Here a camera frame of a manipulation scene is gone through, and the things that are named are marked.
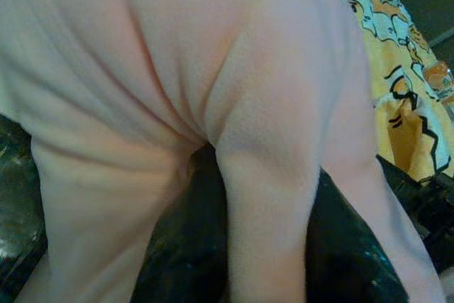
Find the orange label plastic bottle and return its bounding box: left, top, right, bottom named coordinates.
left=423, top=60, right=454, bottom=105

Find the black shiny plastic sheet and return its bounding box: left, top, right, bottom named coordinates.
left=375, top=153, right=454, bottom=272
left=0, top=114, right=50, bottom=299

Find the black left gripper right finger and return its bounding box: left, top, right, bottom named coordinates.
left=306, top=169, right=401, bottom=303

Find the yellow cartoon print blanket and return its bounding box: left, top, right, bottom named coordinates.
left=333, top=0, right=454, bottom=185

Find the pink pillow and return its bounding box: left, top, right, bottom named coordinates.
left=0, top=0, right=448, bottom=303

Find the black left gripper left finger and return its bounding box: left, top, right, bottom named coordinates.
left=130, top=142, right=231, bottom=303

